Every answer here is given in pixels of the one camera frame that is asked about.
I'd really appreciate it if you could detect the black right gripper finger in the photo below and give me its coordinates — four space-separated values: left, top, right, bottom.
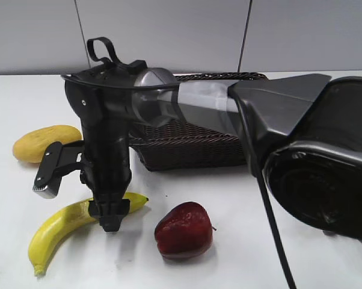
32 141 84 199

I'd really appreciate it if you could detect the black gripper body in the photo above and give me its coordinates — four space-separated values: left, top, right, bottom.
62 60 147 199

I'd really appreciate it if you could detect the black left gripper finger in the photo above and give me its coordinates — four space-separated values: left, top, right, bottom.
88 194 130 232

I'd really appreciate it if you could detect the yellow banana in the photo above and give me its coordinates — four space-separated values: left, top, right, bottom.
28 191 149 277

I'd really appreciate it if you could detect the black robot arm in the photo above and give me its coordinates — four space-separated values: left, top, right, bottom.
33 59 362 240

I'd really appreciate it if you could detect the dark brown wicker basket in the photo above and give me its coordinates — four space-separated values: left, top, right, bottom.
129 69 267 171

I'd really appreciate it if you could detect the yellow mango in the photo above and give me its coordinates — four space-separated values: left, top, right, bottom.
12 125 82 164

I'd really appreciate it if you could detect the red apple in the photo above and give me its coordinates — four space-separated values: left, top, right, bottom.
154 202 213 260

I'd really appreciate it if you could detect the black cable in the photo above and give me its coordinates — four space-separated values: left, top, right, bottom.
257 168 298 289

